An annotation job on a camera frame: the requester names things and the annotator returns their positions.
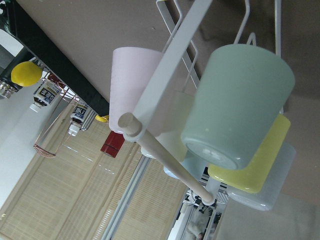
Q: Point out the wooden rack handle dowel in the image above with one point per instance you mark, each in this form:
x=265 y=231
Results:
x=133 y=131

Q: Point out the light blue cup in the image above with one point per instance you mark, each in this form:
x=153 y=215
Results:
x=194 y=165

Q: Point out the cream white cup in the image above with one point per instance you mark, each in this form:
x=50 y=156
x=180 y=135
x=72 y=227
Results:
x=169 y=121

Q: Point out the green cup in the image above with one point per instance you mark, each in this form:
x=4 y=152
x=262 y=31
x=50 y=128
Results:
x=239 y=96

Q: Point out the pink cup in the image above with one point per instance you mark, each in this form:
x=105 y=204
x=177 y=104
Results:
x=132 y=69

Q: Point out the grey cup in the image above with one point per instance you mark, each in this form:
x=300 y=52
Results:
x=266 y=198

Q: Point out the copper wire basket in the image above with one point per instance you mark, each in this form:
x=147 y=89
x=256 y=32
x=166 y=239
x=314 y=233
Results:
x=66 y=98

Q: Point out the yellow cup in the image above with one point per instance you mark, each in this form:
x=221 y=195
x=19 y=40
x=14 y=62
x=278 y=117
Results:
x=252 y=178

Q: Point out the red cylindrical container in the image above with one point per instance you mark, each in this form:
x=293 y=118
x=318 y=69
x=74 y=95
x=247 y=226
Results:
x=112 y=144

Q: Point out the white wire cup rack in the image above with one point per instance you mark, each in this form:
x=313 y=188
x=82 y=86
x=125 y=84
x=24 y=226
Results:
x=159 y=81

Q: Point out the yellow lemon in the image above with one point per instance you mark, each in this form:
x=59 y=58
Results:
x=26 y=74

